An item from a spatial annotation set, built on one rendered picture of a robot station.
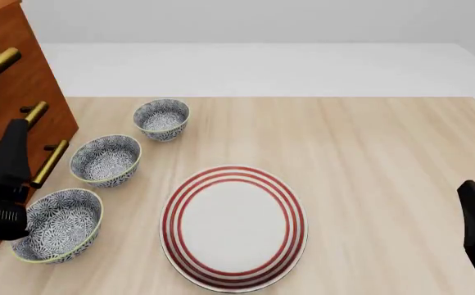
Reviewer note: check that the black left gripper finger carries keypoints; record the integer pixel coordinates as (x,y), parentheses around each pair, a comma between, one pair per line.
(12,153)

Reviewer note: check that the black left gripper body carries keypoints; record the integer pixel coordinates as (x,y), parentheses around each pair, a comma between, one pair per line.
(0,215)

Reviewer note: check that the wooden drawer front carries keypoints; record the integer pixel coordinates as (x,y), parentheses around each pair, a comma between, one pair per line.
(67,127)
(12,33)
(47,89)

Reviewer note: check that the wooden cabinet with drawers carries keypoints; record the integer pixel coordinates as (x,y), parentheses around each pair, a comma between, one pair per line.
(37,80)

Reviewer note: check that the large blue patterned bowl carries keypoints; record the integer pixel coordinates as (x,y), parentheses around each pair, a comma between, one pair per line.
(63,227)

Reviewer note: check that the medium blue patterned bowl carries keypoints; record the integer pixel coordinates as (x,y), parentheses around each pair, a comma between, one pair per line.
(104,161)

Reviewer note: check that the small blue patterned bowl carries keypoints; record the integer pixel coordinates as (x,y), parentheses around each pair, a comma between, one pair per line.
(161,120)

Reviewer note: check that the white plate with red rings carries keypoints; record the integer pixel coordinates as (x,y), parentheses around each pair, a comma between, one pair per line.
(233,229)

